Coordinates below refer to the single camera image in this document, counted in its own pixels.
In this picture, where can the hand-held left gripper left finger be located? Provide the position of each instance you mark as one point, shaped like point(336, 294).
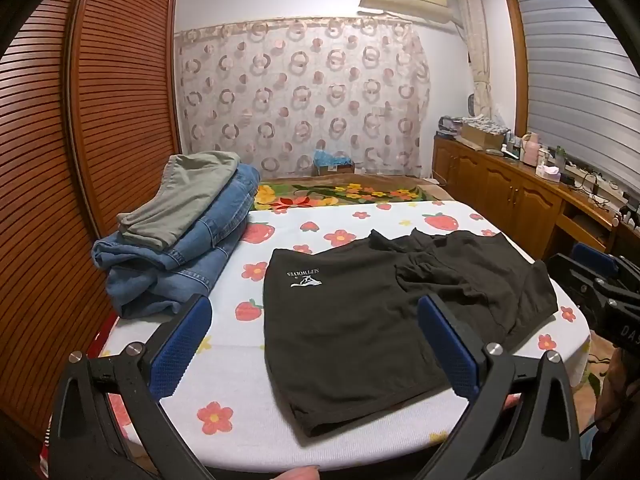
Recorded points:
point(180, 350)

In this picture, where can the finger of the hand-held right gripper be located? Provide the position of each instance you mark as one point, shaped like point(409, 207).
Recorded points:
point(570, 272)
point(595, 256)

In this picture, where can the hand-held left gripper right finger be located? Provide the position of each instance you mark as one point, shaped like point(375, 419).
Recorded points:
point(450, 345)

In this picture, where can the black pants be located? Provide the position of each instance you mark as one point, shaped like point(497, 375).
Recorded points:
point(350, 330)

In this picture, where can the grey-green pants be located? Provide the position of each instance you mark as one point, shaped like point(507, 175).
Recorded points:
point(185, 195)

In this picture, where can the person's left hand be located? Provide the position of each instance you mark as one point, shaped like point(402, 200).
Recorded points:
point(300, 473)

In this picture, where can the white power strip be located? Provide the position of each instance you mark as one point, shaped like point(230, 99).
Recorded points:
point(595, 182)

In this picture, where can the pink tissue box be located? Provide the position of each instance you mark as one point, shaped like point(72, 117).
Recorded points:
point(549, 173)

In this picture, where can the blue jeans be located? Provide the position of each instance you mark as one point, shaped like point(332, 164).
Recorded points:
point(200, 255)

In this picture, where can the wooden cabinet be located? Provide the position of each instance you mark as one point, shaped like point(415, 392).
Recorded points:
point(500, 185)

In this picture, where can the white flower print bed sheet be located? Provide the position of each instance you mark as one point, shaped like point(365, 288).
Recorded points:
point(280, 410)

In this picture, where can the pink bottle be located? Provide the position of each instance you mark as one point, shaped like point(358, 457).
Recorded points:
point(531, 149)

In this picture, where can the open cardboard box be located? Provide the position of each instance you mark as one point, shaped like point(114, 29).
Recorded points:
point(480, 135)

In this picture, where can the grey window blind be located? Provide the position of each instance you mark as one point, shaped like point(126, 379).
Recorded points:
point(575, 75)

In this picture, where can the grey round fan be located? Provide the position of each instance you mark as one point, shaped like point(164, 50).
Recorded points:
point(472, 105)

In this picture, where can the floral blanket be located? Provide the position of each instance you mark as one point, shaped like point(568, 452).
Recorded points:
point(320, 192)

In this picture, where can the cardboard box with blue bag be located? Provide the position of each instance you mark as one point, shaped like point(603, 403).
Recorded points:
point(332, 162)

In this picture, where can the cream curtain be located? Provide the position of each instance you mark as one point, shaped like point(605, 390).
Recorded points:
point(480, 50)

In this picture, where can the wooden louvered wardrobe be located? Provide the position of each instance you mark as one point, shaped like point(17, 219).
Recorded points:
point(115, 85)

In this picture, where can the circle pattern curtain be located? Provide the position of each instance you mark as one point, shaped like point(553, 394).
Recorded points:
point(300, 85)

